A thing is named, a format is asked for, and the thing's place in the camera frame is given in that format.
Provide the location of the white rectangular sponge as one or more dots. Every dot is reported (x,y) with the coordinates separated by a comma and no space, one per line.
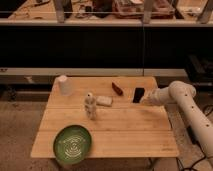
(104,101)

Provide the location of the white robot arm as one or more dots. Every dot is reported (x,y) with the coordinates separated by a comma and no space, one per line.
(183,95)

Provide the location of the dark red oblong object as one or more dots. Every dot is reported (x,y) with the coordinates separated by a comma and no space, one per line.
(117,89)

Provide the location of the black box at right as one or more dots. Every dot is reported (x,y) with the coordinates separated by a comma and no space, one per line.
(199,69)

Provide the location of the green round plate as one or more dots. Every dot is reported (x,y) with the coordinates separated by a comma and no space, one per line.
(72,144)

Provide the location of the white toy figurine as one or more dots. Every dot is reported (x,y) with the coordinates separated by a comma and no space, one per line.
(90,106)

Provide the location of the wooden table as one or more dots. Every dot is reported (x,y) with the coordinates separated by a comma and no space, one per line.
(126,129)

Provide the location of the black eraser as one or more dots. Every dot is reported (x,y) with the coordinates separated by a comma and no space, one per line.
(138,94)

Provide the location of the white upturned cup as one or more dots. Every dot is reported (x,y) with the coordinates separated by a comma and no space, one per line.
(64,85)

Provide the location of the cream gripper end piece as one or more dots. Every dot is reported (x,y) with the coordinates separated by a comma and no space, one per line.
(146,100)

